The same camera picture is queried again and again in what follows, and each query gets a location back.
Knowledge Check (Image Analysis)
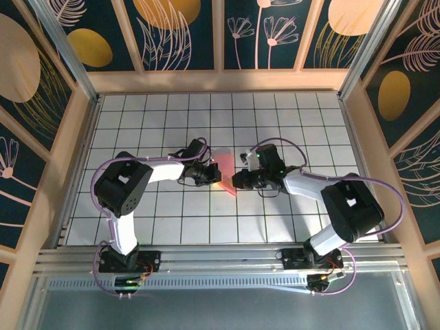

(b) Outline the aluminium cross rail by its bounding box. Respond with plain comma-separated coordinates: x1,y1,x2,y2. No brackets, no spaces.
34,243,406,276

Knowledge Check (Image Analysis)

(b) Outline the perforated metal cable duct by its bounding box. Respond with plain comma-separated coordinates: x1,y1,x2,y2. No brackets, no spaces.
47,273,310,292

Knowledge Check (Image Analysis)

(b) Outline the aluminium corner post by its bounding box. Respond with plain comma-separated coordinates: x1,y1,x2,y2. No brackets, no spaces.
27,0,100,104
338,0,402,100

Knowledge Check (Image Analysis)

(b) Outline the aluminium side rail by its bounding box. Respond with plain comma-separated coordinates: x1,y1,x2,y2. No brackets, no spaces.
338,96,393,243
56,96,101,247

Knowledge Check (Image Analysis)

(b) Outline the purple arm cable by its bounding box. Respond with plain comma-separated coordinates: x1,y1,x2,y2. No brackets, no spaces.
89,137,210,298
250,137,406,296

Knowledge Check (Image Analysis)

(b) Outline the grey metal sheet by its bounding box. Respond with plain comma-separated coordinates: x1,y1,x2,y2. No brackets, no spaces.
20,288,420,330

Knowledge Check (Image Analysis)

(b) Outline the pink paper sheet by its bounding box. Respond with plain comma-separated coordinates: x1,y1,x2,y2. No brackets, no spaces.
212,146,239,197

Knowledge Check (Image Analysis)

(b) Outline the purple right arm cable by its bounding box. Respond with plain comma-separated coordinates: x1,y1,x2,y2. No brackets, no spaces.
250,137,406,296

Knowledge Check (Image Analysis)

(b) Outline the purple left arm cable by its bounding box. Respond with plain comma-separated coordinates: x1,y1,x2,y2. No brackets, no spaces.
89,137,210,298

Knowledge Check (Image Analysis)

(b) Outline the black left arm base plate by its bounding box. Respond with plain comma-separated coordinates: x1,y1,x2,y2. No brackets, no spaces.
98,250,162,274

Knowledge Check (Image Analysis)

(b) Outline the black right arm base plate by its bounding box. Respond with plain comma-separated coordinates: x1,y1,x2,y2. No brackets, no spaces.
280,247,344,271

